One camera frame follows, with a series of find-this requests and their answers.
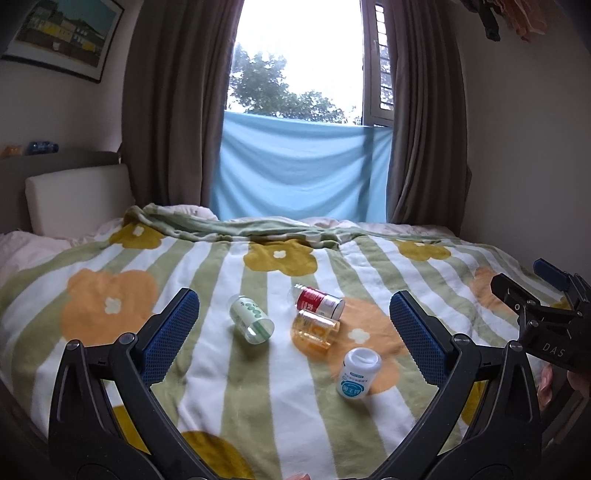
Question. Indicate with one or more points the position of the green label clear bottle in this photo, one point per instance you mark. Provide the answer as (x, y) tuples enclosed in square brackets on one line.
[(251, 321)]

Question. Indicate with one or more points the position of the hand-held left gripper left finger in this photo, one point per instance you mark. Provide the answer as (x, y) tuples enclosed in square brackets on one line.
[(170, 339)]

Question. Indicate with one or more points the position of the light blue cloth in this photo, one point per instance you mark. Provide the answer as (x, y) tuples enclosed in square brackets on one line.
[(300, 168)]

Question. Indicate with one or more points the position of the peach hanging garment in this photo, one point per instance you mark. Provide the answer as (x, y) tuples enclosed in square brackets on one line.
[(524, 18)]

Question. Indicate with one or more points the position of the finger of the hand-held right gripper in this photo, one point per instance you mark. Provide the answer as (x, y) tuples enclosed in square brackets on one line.
[(550, 272), (510, 290)]

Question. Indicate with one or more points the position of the flower striped blanket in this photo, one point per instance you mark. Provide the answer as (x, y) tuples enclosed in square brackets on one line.
[(258, 415)]

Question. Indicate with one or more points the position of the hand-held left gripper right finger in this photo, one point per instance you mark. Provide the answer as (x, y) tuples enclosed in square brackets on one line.
[(418, 342)]

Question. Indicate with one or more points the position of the framed building picture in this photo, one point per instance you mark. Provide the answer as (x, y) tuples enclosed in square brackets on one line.
[(60, 32)]

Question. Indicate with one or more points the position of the dark hanging garment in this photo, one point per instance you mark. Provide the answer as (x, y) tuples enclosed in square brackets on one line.
[(488, 21)]

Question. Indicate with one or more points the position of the white duvet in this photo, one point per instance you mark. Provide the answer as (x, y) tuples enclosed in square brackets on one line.
[(27, 249)]

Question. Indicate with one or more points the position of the brown curtain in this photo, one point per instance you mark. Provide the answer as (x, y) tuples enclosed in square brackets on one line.
[(425, 115), (175, 106)]

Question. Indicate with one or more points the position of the white headboard cushion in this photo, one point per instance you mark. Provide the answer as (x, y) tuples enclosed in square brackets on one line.
[(78, 201)]

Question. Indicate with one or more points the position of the brown window shutter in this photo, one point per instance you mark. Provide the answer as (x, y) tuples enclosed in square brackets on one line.
[(379, 69)]

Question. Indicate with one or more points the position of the orange packet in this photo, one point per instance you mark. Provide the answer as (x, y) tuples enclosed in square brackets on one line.
[(11, 151)]

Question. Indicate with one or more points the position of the white bottle blue label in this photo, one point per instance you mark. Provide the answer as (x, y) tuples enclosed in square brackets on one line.
[(359, 374)]

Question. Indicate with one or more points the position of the tree outside window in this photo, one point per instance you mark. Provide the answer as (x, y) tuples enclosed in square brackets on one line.
[(277, 87)]

